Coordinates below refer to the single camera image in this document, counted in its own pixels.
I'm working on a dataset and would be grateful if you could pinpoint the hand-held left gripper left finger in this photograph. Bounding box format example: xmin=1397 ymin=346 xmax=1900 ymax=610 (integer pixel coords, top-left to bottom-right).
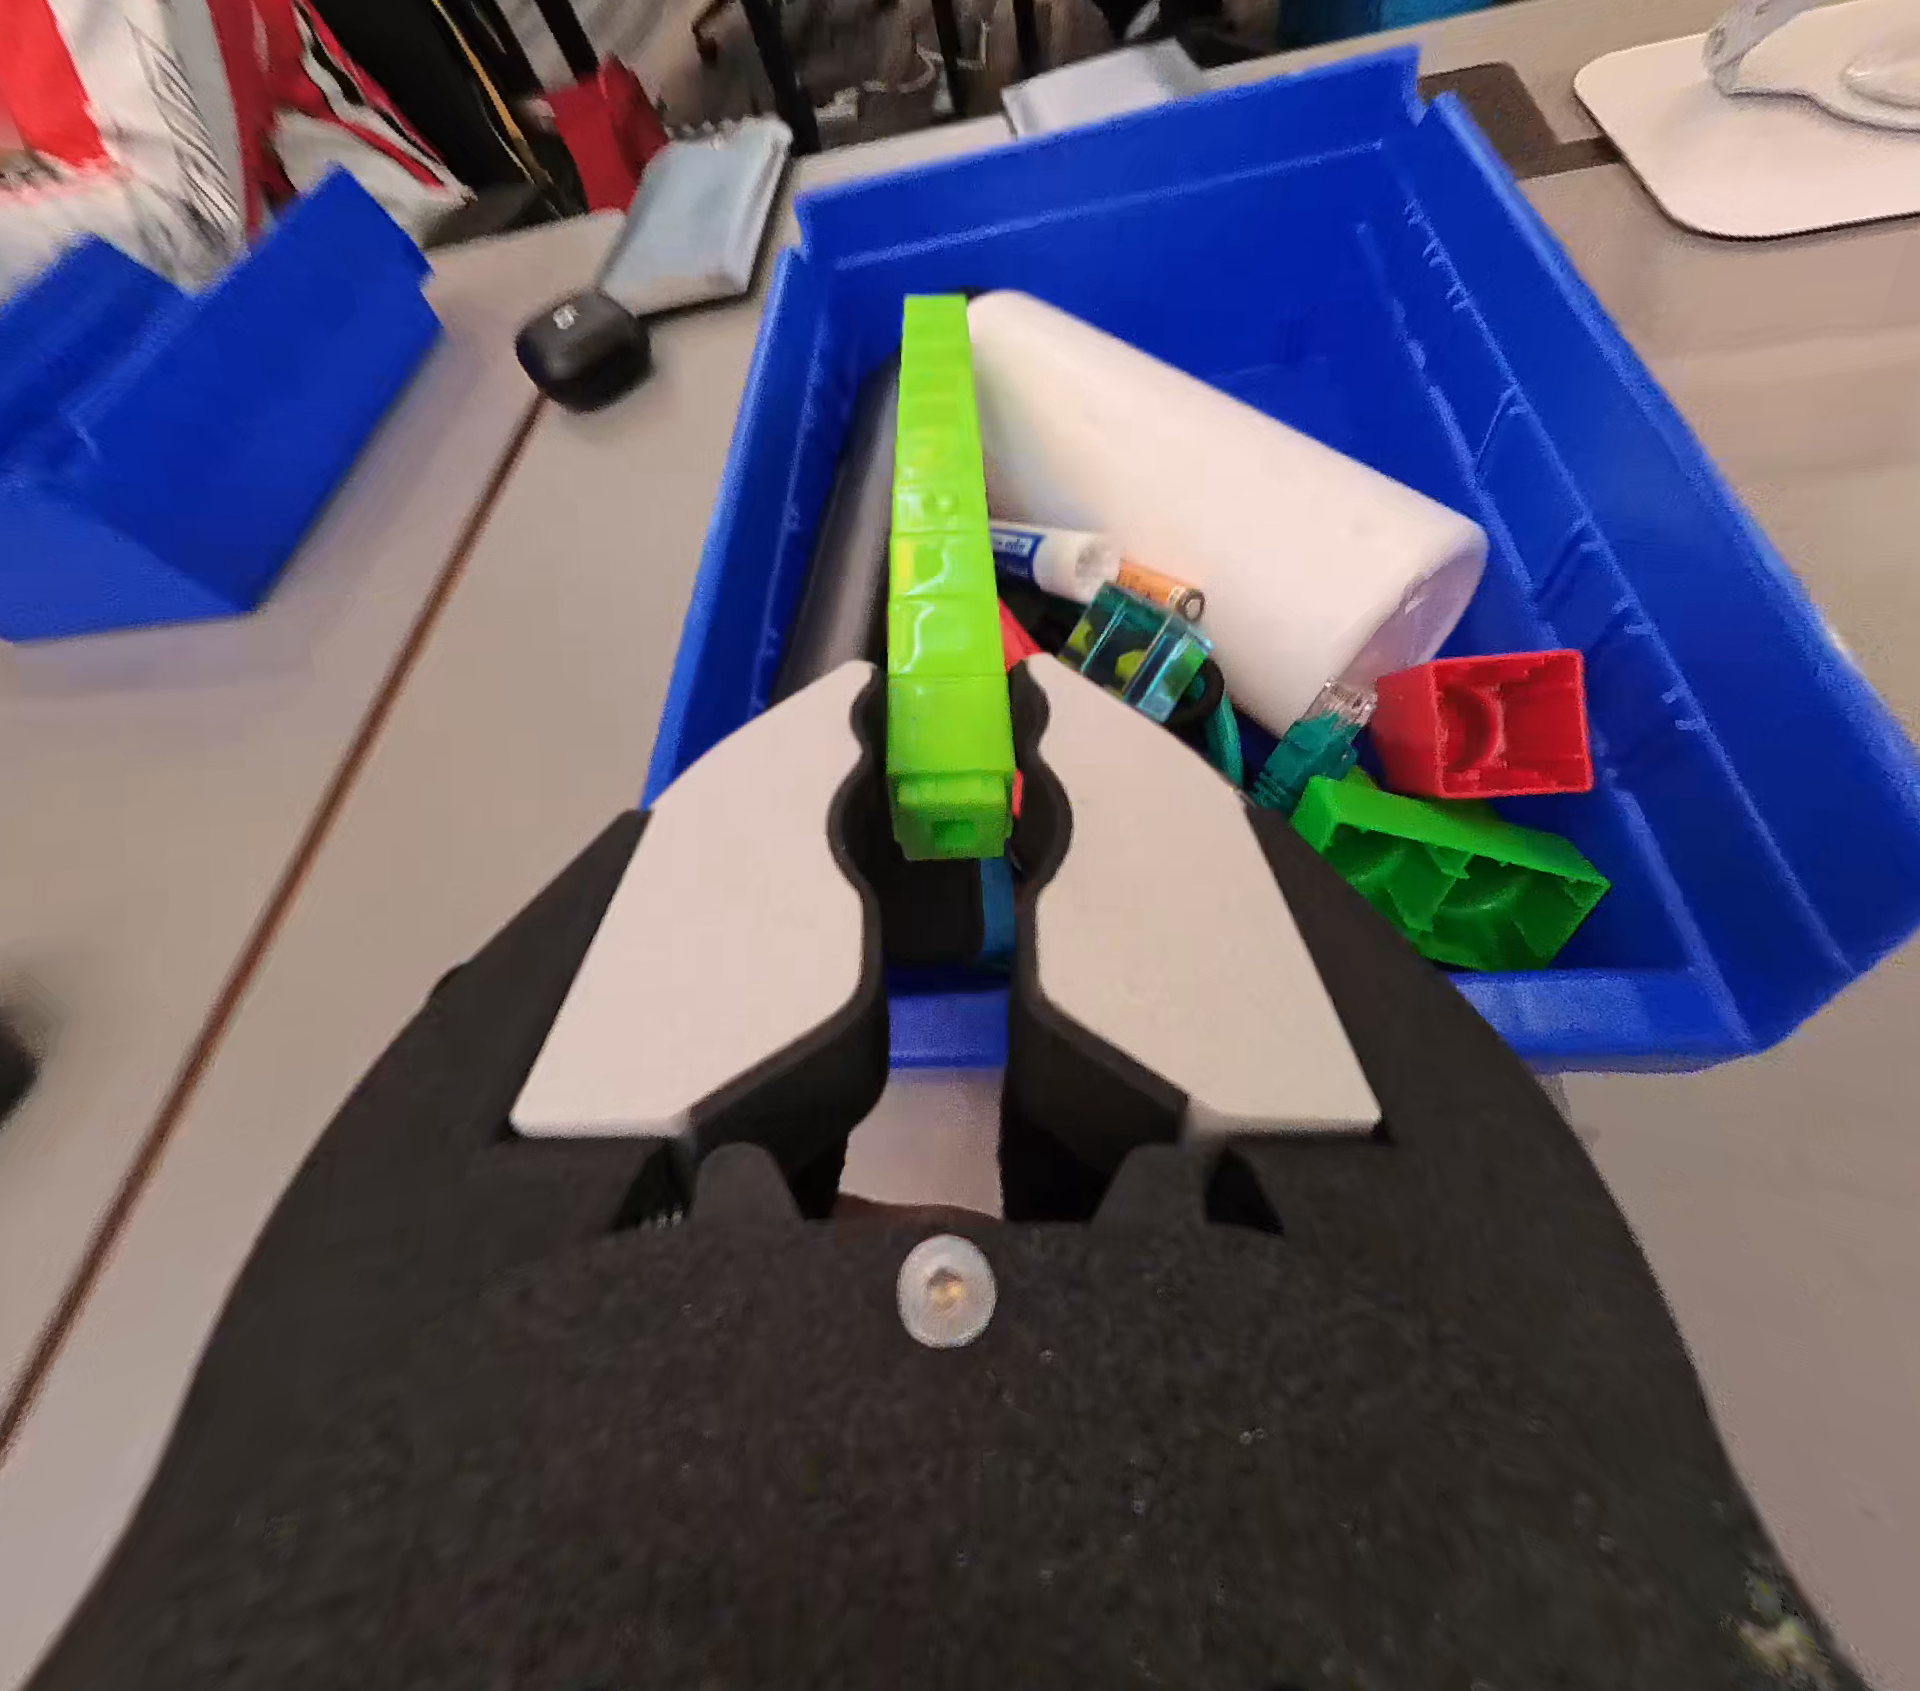
xmin=510 ymin=660 xmax=889 ymax=1142

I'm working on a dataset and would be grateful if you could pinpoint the teal network cable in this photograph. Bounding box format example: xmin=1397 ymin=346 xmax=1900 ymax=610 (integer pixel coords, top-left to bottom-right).
xmin=1183 ymin=676 xmax=1379 ymax=816

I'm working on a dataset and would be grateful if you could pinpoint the black remote control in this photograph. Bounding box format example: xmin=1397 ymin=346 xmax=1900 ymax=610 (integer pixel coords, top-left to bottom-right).
xmin=768 ymin=364 xmax=906 ymax=710

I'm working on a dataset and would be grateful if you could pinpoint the dark grey flat case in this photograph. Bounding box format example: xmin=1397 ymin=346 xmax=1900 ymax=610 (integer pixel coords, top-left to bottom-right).
xmin=600 ymin=120 xmax=793 ymax=316

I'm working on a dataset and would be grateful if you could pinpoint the blue whiteboard marker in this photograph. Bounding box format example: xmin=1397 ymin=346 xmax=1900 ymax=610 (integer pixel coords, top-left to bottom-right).
xmin=986 ymin=518 xmax=1120 ymax=602

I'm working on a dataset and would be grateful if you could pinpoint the red bag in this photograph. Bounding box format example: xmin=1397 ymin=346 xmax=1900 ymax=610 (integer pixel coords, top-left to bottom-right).
xmin=542 ymin=56 xmax=670 ymax=212

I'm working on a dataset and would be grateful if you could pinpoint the blue plastic bin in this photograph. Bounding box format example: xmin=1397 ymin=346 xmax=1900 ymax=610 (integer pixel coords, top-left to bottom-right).
xmin=0 ymin=168 xmax=443 ymax=646
xmin=643 ymin=46 xmax=1920 ymax=1076

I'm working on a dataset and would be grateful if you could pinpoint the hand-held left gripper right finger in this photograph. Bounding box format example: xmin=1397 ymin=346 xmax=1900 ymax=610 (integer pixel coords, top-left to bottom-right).
xmin=1007 ymin=656 xmax=1386 ymax=1142

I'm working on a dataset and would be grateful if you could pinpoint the green toy brick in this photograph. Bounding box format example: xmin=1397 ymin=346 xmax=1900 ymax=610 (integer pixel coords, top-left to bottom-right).
xmin=1289 ymin=774 xmax=1612 ymax=974

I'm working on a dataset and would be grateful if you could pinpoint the red object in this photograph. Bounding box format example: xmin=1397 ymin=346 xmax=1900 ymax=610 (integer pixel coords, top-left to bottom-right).
xmin=1372 ymin=648 xmax=1595 ymax=800

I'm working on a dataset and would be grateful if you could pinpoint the black earbuds case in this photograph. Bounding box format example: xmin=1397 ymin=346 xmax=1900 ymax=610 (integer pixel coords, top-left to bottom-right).
xmin=514 ymin=286 xmax=653 ymax=410

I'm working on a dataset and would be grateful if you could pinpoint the clear glass cube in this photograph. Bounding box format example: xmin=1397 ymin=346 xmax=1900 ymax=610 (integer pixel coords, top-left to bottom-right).
xmin=1059 ymin=582 xmax=1214 ymax=722

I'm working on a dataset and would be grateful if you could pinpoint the white device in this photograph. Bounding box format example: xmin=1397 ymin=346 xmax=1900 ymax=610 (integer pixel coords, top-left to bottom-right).
xmin=965 ymin=292 xmax=1490 ymax=740

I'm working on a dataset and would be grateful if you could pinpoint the green ribbed bar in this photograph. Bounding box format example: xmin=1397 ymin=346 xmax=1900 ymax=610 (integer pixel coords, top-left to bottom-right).
xmin=884 ymin=294 xmax=1014 ymax=860

